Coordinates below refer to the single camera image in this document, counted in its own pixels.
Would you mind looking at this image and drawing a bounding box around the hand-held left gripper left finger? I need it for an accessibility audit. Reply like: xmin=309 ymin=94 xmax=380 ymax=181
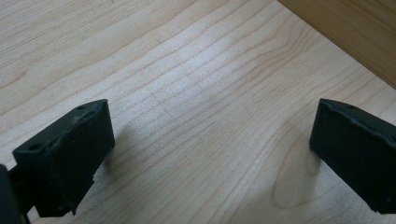
xmin=12 ymin=98 xmax=116 ymax=218

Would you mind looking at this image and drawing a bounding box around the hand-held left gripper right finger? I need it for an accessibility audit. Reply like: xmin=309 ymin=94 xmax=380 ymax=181
xmin=308 ymin=98 xmax=396 ymax=215

